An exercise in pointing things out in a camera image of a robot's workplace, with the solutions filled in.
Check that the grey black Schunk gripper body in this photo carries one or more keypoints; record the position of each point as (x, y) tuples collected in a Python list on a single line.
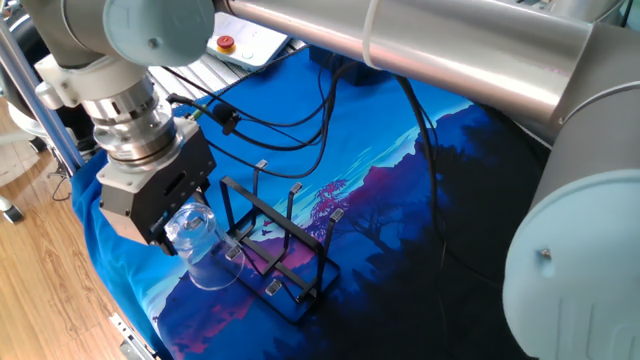
[(165, 195)]

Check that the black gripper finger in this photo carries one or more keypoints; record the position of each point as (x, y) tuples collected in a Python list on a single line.
[(202, 192), (169, 245)]

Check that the silver UR5 robot arm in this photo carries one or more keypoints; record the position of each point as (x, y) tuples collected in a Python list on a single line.
[(450, 45)]

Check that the black metal cup rack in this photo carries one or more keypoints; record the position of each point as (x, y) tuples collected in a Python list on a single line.
[(272, 211)]

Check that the chair caster wheel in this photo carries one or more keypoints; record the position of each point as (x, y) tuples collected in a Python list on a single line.
[(11, 210)]

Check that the white teach pendant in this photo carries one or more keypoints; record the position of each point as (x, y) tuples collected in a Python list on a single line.
[(260, 45)]

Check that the blue landscape printed cloth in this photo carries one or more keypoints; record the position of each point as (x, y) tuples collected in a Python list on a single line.
[(375, 130)]

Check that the metal table bracket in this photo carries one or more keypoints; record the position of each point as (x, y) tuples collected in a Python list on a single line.
[(127, 340)]

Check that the bluish aluminium post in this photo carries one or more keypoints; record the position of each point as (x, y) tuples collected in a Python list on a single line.
[(45, 110)]

